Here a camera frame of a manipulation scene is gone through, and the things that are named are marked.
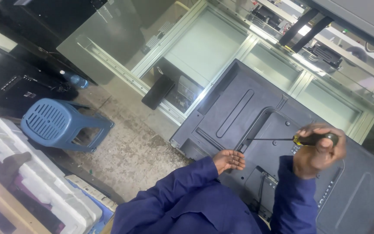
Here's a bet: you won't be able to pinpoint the clear plastic water bottle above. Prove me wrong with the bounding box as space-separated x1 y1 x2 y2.
59 70 89 89

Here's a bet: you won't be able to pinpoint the grey television back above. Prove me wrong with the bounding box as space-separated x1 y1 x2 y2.
170 59 374 234

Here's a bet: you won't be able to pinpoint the black yellow screwdriver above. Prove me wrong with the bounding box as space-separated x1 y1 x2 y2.
246 133 339 146

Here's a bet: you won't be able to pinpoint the black smartphone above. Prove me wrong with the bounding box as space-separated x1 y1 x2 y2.
141 74 176 110

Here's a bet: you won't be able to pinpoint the glass display counter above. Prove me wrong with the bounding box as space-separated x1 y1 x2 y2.
57 0 374 160

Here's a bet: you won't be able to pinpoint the black television set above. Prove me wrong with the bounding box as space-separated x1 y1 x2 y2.
0 41 79 112

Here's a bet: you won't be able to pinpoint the person's blue work coat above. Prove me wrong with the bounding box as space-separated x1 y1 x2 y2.
110 155 318 234

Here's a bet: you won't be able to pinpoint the person's right hand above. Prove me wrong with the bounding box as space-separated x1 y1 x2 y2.
292 123 347 180

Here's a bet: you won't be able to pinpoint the blue plastic stool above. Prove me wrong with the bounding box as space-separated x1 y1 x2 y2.
20 98 115 153

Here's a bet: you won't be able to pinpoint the white styrofoam packaging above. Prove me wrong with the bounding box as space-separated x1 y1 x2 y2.
0 117 103 234

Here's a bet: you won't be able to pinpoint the person's left hand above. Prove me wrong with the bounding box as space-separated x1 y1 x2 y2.
212 149 246 175

